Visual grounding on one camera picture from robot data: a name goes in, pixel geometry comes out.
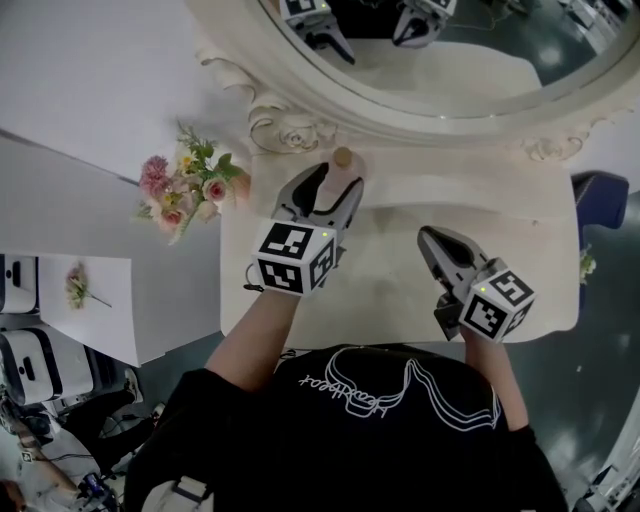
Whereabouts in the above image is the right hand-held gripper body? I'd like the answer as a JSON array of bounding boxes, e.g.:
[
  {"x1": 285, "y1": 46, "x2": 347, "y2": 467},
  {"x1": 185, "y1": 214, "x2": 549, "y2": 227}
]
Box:
[{"x1": 433, "y1": 257, "x2": 536, "y2": 344}]

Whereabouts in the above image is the black wrist cord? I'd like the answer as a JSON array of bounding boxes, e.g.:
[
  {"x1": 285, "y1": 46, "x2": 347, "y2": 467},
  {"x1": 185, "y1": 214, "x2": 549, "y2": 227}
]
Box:
[{"x1": 243, "y1": 263, "x2": 265, "y2": 293}]

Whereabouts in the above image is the person's left forearm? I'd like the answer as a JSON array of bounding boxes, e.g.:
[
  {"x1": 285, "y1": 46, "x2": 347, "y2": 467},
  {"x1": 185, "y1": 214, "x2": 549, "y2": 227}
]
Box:
[{"x1": 204, "y1": 287, "x2": 301, "y2": 394}]

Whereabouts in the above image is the blue chair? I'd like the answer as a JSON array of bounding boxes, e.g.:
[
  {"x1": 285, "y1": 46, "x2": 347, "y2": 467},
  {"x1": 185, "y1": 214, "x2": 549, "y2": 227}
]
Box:
[{"x1": 571, "y1": 170, "x2": 630, "y2": 231}]

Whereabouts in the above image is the loose pink flower bunch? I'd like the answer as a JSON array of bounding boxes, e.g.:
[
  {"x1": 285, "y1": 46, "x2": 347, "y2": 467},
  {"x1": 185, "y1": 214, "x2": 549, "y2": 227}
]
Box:
[{"x1": 64, "y1": 262, "x2": 112, "y2": 311}]

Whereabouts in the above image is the person's black printed t-shirt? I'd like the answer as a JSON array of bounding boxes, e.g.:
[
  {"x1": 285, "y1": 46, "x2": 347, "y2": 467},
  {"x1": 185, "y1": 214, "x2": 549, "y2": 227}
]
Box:
[{"x1": 124, "y1": 342, "x2": 569, "y2": 512}]

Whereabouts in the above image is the oval vanity mirror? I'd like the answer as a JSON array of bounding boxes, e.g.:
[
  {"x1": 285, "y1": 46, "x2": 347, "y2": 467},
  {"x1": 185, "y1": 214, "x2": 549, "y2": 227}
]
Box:
[{"x1": 257, "y1": 0, "x2": 636, "y2": 119}]

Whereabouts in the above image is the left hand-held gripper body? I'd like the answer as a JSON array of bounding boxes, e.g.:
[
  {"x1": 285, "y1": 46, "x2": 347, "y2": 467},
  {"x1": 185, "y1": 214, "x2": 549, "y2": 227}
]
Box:
[{"x1": 251, "y1": 202, "x2": 347, "y2": 298}]

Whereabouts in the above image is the brown flower vase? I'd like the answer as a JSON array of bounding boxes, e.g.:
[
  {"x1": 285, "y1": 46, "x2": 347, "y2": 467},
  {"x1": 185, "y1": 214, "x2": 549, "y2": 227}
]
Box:
[{"x1": 227, "y1": 169, "x2": 253, "y2": 209}]

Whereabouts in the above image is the white black-trimmed appliance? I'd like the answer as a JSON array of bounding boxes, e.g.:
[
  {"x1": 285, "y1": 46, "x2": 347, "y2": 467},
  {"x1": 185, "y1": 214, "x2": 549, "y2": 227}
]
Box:
[
  {"x1": 0, "y1": 327, "x2": 64, "y2": 407},
  {"x1": 0, "y1": 254, "x2": 40, "y2": 315}
]

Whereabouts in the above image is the person's right forearm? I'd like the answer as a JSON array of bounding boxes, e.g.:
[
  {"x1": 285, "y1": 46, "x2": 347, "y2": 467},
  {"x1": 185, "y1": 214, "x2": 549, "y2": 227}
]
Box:
[{"x1": 462, "y1": 329, "x2": 531, "y2": 434}]

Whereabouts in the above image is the grey shoulder strap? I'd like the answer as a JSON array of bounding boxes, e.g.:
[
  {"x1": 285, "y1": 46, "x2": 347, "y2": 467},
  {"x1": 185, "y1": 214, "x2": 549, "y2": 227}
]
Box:
[{"x1": 144, "y1": 474, "x2": 214, "y2": 512}]

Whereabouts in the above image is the pink flower bouquet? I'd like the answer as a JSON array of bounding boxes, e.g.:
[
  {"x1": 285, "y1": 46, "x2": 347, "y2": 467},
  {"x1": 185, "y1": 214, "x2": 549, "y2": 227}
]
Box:
[{"x1": 132, "y1": 119, "x2": 244, "y2": 246}]

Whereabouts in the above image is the white low cabinet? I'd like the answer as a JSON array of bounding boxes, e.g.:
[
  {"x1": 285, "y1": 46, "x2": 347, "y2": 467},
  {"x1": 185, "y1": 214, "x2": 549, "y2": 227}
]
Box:
[{"x1": 37, "y1": 252, "x2": 167, "y2": 369}]

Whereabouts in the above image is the small bottle with cork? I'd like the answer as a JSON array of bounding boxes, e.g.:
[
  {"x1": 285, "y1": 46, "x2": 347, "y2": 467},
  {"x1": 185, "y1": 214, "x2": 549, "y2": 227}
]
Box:
[{"x1": 319, "y1": 146, "x2": 369, "y2": 201}]

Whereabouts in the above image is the cream carved dressing table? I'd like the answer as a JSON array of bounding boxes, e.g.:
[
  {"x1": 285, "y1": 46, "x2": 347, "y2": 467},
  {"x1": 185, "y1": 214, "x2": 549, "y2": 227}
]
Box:
[{"x1": 192, "y1": 0, "x2": 640, "y2": 351}]

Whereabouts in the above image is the small green flower sprig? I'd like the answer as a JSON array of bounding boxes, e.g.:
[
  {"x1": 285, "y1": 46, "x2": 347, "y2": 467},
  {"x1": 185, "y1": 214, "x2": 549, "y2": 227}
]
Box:
[{"x1": 579, "y1": 244, "x2": 597, "y2": 286}]

